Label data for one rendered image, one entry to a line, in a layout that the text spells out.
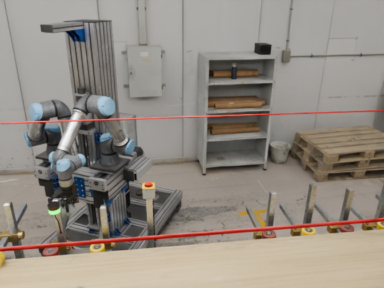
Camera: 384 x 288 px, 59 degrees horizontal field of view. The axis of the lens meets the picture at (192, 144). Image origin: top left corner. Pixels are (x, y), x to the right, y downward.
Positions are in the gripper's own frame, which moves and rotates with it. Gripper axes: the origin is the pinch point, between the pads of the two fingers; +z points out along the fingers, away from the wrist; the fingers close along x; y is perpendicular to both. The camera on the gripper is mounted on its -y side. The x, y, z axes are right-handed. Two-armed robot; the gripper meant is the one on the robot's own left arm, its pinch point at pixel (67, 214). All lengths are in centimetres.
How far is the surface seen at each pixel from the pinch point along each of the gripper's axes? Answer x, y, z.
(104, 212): -19.4, 18.0, -7.8
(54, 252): -20.0, -11.2, 8.5
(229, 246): -58, 78, 9
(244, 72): 171, 250, -32
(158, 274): -60, 34, 9
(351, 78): 142, 419, -16
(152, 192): -30, 43, -20
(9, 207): -2.7, -28.3, -15.4
